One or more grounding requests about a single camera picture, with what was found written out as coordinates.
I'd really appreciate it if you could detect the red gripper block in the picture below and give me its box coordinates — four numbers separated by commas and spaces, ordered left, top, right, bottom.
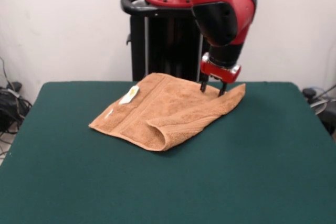
199, 52, 242, 98

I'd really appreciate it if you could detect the orange terry towel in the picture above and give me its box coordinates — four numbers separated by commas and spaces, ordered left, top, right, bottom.
88, 72, 247, 152

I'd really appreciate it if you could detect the dark green table cloth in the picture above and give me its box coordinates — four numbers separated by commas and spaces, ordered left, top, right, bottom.
0, 81, 336, 224

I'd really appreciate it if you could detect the black grey stand foot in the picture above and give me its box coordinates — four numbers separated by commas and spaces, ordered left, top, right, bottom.
5, 81, 24, 92
301, 87, 336, 136

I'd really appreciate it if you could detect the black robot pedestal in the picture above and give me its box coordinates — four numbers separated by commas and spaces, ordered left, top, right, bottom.
120, 0, 211, 82

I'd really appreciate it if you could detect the black floor cable bundle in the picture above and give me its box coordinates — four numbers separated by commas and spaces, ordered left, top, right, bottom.
0, 56, 34, 159

